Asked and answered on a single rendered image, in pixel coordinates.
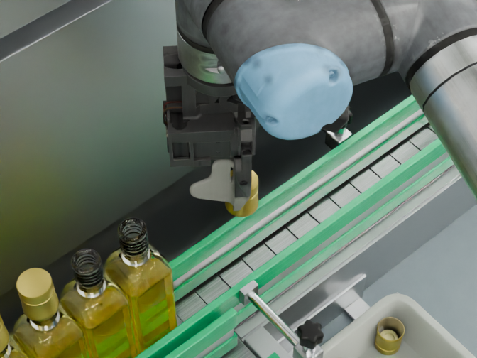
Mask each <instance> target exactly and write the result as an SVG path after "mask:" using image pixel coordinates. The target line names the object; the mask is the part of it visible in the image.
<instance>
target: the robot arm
mask: <svg viewBox="0 0 477 358"><path fill-rule="evenodd" d="M175 13H176V29H177V45H172V46H163V63H164V81H165V92H166V101H163V123H164V125H166V127H165V128H166V137H167V148H168V153H169V155H170V167H182V166H189V167H199V166H211V160H215V162H213V164H212V173H211V175H210V176H209V177H208V178H205V179H203V180H200V181H198V182H196V183H193V184H192V185H191V186H190V194H191V195H192V196H193V197H195V198H198V199H204V200H216V201H222V202H229V203H231V204H232V205H233V211H239V210H240V209H241V208H242V207H243V206H244V205H245V204H246V202H247V201H248V200H249V198H250V196H251V182H252V155H255V154H256V122H255V118H254V117H256V118H257V120H258V121H259V123H260V124H261V126H262V127H263V128H264V129H265V130H266V131H267V132H268V133H269V134H270V135H272V136H274V137H277V138H279V139H285V140H295V139H303V138H306V137H308V136H312V135H314V134H316V133H318V132H320V130H321V129H323V130H326V131H330V132H332V133H336V132H338V131H339V130H340V129H341V128H342V127H343V126H344V125H345V124H346V122H347V121H348V120H349V113H348V108H347V106H348V105H349V102H350V101H351V97H352V93H353V86H354V85H357V84H360V83H362V82H366V81H369V80H372V79H375V78H377V77H381V76H384V75H387V74H390V73H392V72H396V71H397V72H399V73H400V75H401V77H402V79H403V80H404V82H405V84H406V85H407V87H408V89H409V90H410V91H411V93H412V95H413V97H414V98H415V100H416V102H417V103H418V105H419V106H420V109H421V110H422V112H423V113H424V115H425V116H426V118H427V120H428V122H429V123H430V125H431V126H432V128H433V129H434V132H435V133H436V135H437V136H438V138H439V140H440V141H441V143H442V145H443V147H444V148H445V150H446V152H447V153H448V154H449V157H450V158H451V160H452V161H453V163H454V165H455V166H456V168H457V170H458V171H459V173H460V174H461V177H462V178H463V179H464V181H465V183H466V184H467V186H468V188H469V190H470V191H471V193H472V195H473V196H474V198H475V199H476V202H477V0H175ZM165 115H166V117H165ZM189 148H190V152H189ZM232 170H233V175H232V177H231V176H230V171H232Z"/></svg>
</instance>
